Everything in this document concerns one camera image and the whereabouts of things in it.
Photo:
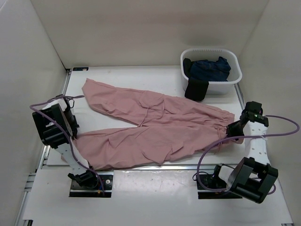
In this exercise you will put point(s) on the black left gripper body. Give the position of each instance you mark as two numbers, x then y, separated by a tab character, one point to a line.
71	120

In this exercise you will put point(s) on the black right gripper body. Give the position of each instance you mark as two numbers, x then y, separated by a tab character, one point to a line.
235	130

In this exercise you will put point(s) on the pink trousers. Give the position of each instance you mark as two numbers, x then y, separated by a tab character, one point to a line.
164	128

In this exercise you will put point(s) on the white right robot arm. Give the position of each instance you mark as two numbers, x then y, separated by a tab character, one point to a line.
253	177

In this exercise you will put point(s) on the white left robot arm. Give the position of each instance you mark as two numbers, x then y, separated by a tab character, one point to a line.
57	127

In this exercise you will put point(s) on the dark blue trousers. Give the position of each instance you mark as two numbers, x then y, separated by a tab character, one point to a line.
205	70

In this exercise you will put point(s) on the white plastic basket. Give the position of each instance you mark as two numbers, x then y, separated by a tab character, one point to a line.
212	54

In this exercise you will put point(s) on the black garment over basket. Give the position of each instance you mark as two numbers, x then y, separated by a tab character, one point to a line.
196	89

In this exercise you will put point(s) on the white front cover board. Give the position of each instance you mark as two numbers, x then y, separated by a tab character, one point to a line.
146	198

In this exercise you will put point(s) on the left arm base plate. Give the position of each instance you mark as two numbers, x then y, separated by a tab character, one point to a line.
89	186

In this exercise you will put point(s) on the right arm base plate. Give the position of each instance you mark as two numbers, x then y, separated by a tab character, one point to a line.
214	183

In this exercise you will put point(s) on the aluminium table frame rail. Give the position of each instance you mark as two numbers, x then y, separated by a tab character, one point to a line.
162	79

